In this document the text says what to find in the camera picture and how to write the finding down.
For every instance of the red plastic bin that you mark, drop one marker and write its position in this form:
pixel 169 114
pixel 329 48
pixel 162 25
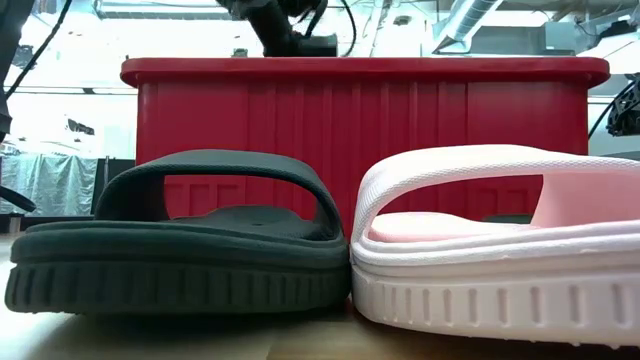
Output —
pixel 350 125

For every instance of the black chair part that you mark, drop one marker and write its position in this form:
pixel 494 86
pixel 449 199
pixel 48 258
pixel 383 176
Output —
pixel 15 200

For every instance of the black cabinet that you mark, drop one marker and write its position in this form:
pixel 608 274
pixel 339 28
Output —
pixel 115 172

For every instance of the white slide sandal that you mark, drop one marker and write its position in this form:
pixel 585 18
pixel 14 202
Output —
pixel 500 300

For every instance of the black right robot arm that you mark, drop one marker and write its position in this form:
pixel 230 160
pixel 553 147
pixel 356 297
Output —
pixel 625 110

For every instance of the silver ceiling duct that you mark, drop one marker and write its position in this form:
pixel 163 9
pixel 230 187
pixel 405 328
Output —
pixel 467 22

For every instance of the black slide sandal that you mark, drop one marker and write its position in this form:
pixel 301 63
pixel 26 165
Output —
pixel 175 270

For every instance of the translucent plastic sheet cover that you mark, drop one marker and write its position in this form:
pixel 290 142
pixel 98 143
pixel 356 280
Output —
pixel 50 185

